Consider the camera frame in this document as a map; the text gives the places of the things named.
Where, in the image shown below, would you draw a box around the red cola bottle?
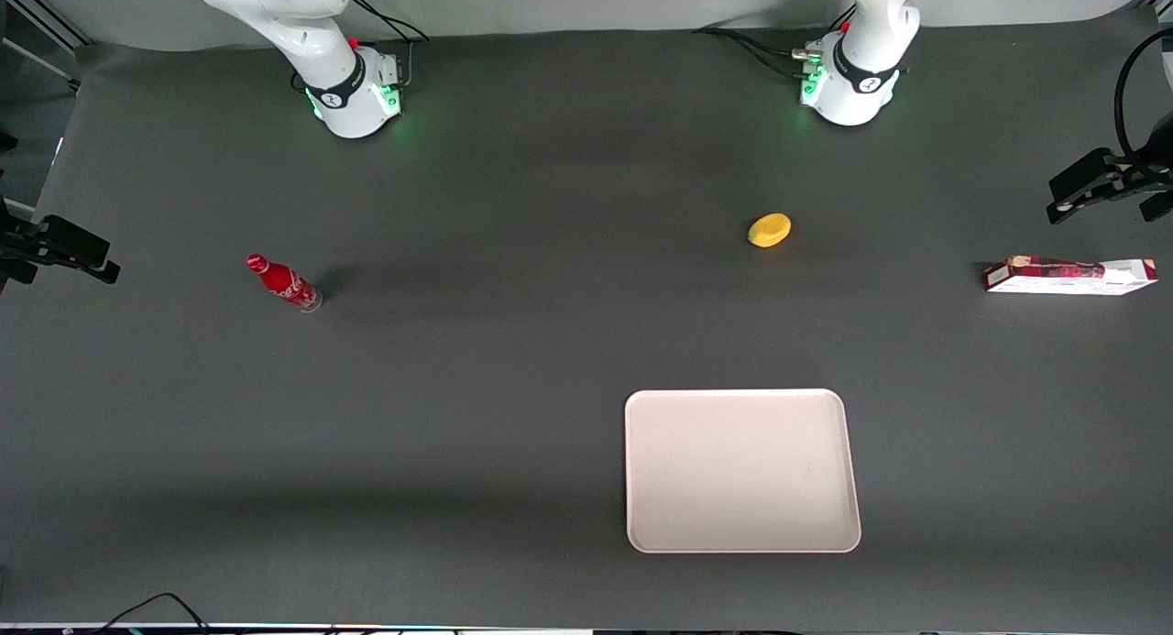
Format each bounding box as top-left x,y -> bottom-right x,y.
246,254 -> 323,313

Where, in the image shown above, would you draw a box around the thin black table-edge cable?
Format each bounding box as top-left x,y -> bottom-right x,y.
92,593 -> 214,635

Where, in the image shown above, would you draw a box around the yellow lemon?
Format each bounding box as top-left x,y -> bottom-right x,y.
748,213 -> 793,248

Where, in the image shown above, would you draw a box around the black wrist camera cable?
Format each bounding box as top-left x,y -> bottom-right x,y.
1113,27 -> 1173,159

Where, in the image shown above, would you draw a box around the aluminium frame rail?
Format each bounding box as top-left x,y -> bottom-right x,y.
0,0 -> 94,93

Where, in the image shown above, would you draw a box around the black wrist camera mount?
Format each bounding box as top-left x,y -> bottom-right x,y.
0,200 -> 121,288
1047,147 -> 1173,224

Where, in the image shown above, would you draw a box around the red cookie box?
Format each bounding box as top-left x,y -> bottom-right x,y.
983,256 -> 1159,296

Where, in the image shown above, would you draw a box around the white rectangular tray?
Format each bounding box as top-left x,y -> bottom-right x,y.
625,389 -> 862,554

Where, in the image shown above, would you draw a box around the black arm base cables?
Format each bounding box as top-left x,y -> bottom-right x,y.
693,3 -> 858,80
349,0 -> 431,90

